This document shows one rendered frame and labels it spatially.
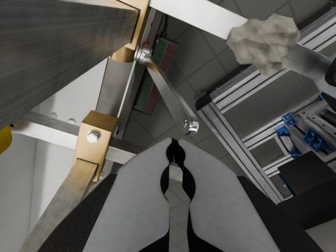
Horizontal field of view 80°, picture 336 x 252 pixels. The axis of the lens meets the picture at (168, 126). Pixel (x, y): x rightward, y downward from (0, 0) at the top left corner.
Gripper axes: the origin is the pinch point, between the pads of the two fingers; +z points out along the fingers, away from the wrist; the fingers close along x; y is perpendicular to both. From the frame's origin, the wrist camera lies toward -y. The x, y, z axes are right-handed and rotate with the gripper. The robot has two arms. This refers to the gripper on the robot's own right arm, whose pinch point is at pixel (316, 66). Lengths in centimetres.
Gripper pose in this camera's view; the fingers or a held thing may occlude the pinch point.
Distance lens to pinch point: 37.1
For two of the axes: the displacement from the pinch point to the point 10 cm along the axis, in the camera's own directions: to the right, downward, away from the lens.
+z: -1.2, -4.5, 8.8
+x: 3.1, -8.6, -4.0
